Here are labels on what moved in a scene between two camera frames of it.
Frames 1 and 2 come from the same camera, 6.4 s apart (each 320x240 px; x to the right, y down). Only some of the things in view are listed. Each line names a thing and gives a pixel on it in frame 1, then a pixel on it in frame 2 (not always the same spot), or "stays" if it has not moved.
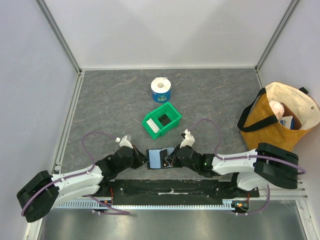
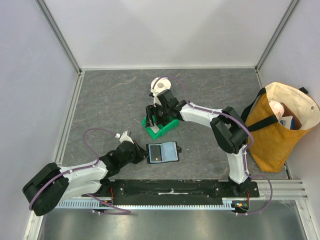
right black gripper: x=175 y=156 → x=152 y=114
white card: x=152 y=125 stays
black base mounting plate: x=176 y=189 stays
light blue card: x=154 y=159 → x=169 y=151
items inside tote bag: x=285 y=116 stays
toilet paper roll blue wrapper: x=161 y=89 stays
